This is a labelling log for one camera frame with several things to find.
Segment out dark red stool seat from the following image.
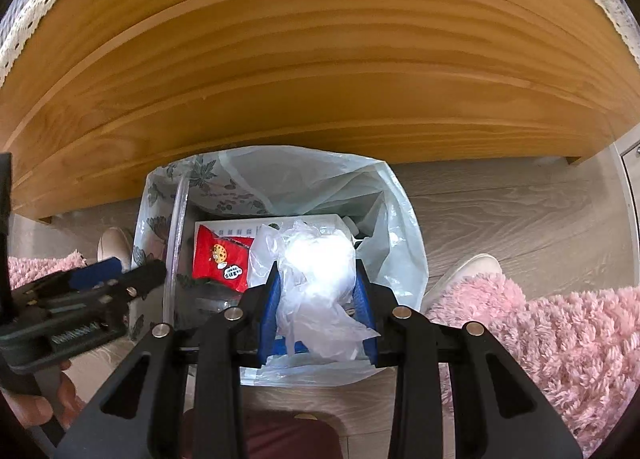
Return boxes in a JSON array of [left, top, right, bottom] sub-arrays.
[[182, 406, 346, 459]]

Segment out thin white plastic bag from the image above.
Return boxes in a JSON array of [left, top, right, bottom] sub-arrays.
[[247, 219, 383, 361]]

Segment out white milk carton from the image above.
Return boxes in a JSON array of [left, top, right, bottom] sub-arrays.
[[197, 213, 363, 260]]

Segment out wooden bed frame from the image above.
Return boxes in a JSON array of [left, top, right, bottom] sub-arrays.
[[0, 0, 640, 225]]

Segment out trash bin with plastic liner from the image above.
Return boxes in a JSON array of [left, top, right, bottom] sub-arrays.
[[132, 145, 430, 387]]

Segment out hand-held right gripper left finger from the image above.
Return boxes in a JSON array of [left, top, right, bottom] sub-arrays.
[[55, 261, 281, 459]]

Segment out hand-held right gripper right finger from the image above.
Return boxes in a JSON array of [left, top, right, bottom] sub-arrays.
[[352, 259, 583, 459]]

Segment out floral print waste bin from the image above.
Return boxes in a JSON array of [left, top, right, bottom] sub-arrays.
[[129, 152, 426, 387]]

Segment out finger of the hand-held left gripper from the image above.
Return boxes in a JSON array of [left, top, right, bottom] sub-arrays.
[[12, 256, 123, 305], [35, 259, 168, 322]]

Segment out red cookie packet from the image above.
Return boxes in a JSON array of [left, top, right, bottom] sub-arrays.
[[192, 224, 256, 292]]

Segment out person's left hand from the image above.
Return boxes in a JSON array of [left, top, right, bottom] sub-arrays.
[[0, 373, 85, 431]]

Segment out white shoe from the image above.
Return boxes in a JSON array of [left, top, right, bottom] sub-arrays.
[[420, 253, 503, 315], [97, 228, 136, 270]]

